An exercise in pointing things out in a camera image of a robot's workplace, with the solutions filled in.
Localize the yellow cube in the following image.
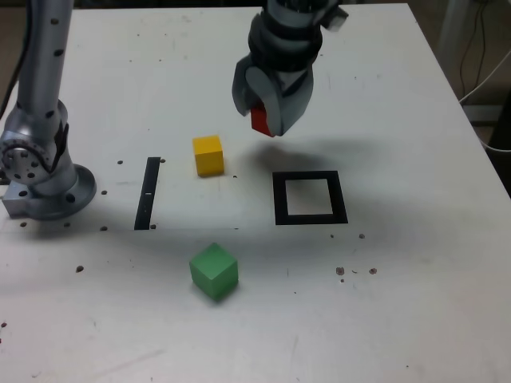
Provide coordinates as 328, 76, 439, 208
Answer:
192, 134, 225, 178

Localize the thin black cable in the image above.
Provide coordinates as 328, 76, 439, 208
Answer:
458, 0, 488, 97

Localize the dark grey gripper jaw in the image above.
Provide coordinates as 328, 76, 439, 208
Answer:
232, 55, 260, 117

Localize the white cable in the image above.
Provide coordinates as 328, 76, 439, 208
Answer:
458, 49, 511, 105

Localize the black tape square outline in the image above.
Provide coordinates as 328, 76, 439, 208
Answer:
271, 170, 349, 226

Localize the green cube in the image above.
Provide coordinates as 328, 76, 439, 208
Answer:
188, 242, 240, 302

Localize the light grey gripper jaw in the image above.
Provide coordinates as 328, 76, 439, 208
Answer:
244, 63, 317, 139

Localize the red cube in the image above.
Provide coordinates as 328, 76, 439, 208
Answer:
250, 100, 276, 139

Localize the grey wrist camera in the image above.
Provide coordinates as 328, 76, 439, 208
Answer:
321, 2, 350, 34

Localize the black tape strip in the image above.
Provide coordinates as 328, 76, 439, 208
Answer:
133, 156, 161, 231

